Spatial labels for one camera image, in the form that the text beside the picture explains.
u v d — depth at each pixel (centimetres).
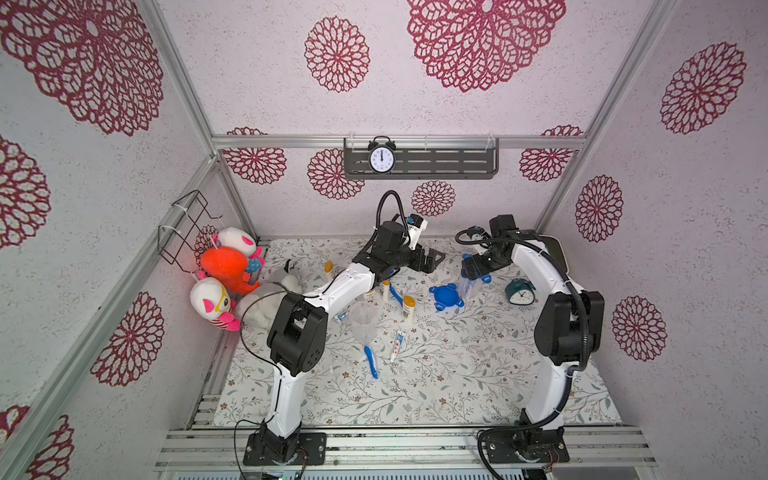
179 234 76
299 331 54
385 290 97
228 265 88
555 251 109
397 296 102
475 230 86
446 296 103
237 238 95
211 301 79
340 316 78
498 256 76
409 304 90
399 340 92
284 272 99
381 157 90
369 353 90
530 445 66
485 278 91
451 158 94
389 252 70
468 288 99
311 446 73
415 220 78
